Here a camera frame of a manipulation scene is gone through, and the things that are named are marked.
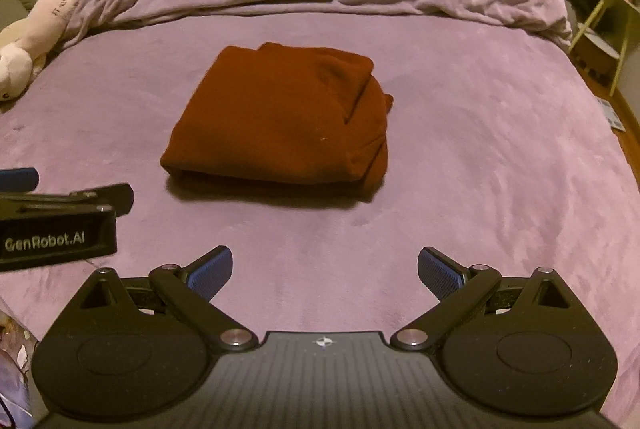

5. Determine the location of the rust brown knit sweater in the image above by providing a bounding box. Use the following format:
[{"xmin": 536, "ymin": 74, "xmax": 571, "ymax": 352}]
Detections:
[{"xmin": 160, "ymin": 42, "xmax": 394, "ymax": 196}]

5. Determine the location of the white plush toy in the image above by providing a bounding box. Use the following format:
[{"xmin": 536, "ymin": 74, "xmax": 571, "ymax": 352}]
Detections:
[{"xmin": 1, "ymin": 0, "xmax": 79, "ymax": 102}]

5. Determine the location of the lilac bed sheet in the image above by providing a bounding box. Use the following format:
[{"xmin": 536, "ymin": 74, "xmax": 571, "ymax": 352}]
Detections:
[{"xmin": 1, "ymin": 13, "xmax": 639, "ymax": 423}]

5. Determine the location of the small side table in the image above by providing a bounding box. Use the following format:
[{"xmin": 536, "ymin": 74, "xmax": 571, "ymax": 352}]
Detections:
[{"xmin": 568, "ymin": 0, "xmax": 639, "ymax": 98}]

